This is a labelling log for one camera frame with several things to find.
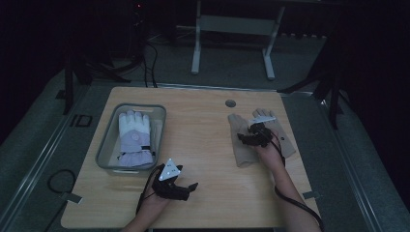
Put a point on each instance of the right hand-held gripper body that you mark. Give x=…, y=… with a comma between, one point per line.
x=262, y=135

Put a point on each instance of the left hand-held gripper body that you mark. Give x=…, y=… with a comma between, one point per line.
x=169, y=185

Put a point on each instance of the beige knit glove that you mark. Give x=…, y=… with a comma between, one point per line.
x=240, y=154
x=286, y=145

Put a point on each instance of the purple white ski glove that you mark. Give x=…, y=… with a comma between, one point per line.
x=134, y=138

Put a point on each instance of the grey plastic bin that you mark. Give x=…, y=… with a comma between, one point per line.
x=108, y=145

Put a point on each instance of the person's right hand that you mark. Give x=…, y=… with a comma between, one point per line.
x=274, y=156

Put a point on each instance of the person's left hand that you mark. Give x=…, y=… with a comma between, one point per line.
x=153, y=206

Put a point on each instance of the round grey table grommet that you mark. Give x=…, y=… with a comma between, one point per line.
x=230, y=103

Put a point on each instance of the grey tape strip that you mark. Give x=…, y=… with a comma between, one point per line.
x=311, y=195
x=71, y=197

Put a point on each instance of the black tripod stand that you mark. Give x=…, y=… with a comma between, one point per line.
x=69, y=83
x=333, y=96

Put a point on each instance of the dark equipment with red light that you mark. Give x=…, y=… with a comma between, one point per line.
x=138, y=13

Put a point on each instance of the white metal desk frame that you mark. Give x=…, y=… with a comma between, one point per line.
x=237, y=25

